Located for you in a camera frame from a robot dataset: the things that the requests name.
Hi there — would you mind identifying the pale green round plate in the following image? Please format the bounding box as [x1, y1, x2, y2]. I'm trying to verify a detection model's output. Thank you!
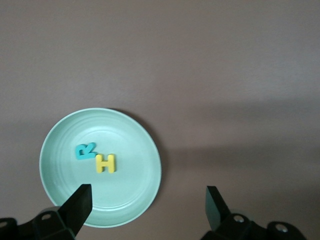
[39, 107, 162, 228]

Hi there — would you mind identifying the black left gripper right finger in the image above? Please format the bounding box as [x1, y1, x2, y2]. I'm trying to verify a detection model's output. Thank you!
[199, 185, 307, 240]

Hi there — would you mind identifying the teal foam letter R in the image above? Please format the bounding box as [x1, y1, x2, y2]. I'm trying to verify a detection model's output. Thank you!
[74, 142, 98, 161]

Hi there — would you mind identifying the yellow foam letter H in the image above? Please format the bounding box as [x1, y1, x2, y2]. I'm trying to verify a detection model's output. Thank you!
[95, 153, 118, 174]

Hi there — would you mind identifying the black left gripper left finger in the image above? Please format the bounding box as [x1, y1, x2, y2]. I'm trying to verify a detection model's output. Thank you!
[0, 183, 94, 240]

